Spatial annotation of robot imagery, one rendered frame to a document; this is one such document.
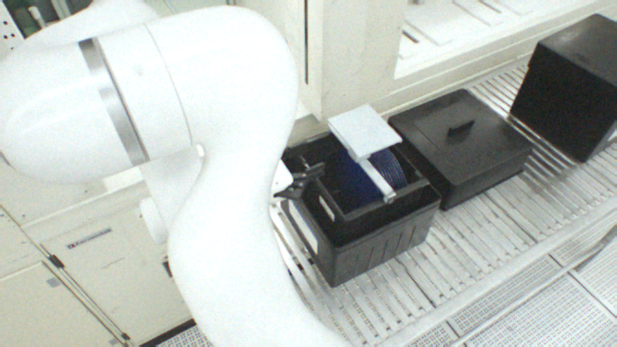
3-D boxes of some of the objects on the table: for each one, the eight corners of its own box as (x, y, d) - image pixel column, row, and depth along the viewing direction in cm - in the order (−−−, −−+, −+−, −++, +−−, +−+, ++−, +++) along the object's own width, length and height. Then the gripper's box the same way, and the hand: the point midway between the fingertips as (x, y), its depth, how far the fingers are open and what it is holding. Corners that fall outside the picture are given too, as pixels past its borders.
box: (584, 165, 123) (634, 96, 103) (504, 110, 138) (535, 41, 118) (639, 127, 133) (695, 57, 114) (559, 80, 148) (596, 11, 129)
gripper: (244, 212, 71) (339, 173, 77) (208, 147, 81) (294, 116, 86) (250, 238, 77) (337, 199, 82) (216, 173, 87) (296, 143, 92)
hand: (308, 160), depth 84 cm, fingers open, 6 cm apart
